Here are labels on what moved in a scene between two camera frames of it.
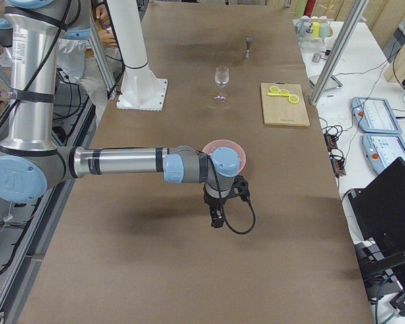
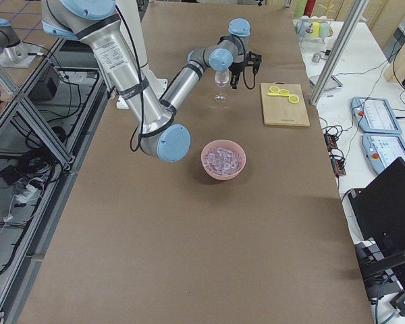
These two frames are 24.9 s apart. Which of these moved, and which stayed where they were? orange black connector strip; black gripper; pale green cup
Moved: black gripper
Stayed: orange black connector strip; pale green cup
